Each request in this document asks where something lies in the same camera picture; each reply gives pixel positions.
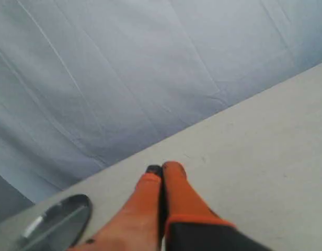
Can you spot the round silver metal plate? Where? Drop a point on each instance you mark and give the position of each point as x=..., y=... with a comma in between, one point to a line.
x=63, y=225

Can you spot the white backdrop cloth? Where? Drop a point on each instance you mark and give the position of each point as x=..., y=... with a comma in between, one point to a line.
x=85, y=84

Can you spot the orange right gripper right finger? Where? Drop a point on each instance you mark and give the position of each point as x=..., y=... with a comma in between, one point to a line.
x=191, y=224

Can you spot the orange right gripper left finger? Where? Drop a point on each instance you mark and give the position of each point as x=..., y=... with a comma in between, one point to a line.
x=136, y=225

